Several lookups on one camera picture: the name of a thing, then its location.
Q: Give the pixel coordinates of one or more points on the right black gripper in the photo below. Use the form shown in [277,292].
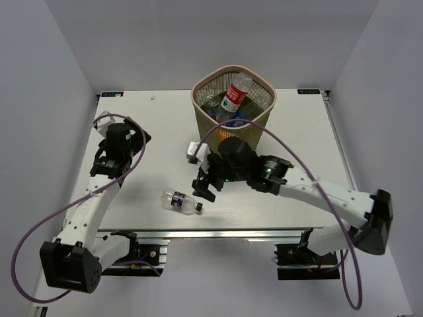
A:
[201,184]

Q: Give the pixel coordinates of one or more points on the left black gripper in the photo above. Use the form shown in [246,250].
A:
[139,137]

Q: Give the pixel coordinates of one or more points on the black cap cola bottle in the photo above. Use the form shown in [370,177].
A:
[177,201]

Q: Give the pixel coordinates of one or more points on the blue label bottle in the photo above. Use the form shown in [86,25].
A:
[249,111]
[211,104]

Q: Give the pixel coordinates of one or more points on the red label water bottle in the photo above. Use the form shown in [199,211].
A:
[234,97]

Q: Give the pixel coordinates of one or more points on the orange juice bottle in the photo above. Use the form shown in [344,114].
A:
[221,135]

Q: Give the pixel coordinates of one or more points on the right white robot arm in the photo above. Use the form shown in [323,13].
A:
[365,218]

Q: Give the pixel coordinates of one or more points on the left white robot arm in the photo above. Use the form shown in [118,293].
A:
[76,258]

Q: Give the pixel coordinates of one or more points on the green mesh waste bin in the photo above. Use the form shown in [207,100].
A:
[218,83]

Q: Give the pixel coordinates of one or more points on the right blue table label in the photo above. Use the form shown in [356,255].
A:
[308,91]

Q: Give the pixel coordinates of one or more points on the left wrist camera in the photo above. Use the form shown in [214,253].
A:
[101,125]

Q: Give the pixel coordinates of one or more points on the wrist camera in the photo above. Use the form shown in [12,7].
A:
[197,153]
[101,125]

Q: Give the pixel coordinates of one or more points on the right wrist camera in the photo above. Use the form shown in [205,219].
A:
[197,153]

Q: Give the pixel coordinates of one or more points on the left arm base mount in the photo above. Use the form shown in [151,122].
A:
[150,261]

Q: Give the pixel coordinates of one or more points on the aluminium table frame rail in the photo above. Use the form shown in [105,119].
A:
[200,234]

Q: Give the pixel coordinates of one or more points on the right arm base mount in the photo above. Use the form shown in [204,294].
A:
[293,265]

